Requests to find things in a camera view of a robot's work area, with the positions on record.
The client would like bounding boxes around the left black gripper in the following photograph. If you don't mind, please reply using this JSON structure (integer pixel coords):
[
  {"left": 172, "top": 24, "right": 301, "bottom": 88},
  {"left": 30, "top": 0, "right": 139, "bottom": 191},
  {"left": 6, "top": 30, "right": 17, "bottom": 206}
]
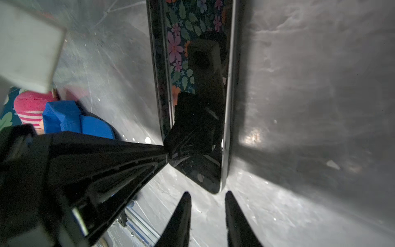
[{"left": 1, "top": 125, "right": 168, "bottom": 247}]

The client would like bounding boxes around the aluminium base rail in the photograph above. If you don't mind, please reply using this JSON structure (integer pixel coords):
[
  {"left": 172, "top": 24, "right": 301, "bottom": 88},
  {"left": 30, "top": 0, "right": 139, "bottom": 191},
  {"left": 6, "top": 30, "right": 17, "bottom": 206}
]
[{"left": 117, "top": 206, "right": 160, "bottom": 247}]

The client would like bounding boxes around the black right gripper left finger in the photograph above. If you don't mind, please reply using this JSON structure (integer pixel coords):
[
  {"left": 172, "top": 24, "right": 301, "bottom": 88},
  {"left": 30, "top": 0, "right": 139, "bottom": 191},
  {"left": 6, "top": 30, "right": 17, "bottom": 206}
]
[{"left": 155, "top": 191, "right": 192, "bottom": 247}]

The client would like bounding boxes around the silver-edged smartphone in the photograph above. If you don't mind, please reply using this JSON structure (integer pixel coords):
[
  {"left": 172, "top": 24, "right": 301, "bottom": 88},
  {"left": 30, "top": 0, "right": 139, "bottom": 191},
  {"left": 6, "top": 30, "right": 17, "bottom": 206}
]
[{"left": 160, "top": 1, "right": 240, "bottom": 194}]

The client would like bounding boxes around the black phone case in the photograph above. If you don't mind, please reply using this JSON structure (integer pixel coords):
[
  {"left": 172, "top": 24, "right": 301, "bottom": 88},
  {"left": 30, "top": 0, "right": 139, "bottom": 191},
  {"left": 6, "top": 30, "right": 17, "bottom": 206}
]
[{"left": 147, "top": 0, "right": 173, "bottom": 139}]

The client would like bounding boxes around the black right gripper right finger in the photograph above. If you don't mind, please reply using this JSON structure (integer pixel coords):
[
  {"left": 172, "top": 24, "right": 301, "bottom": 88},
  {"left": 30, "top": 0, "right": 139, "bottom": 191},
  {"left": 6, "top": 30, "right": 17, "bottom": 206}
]
[{"left": 225, "top": 191, "right": 263, "bottom": 247}]

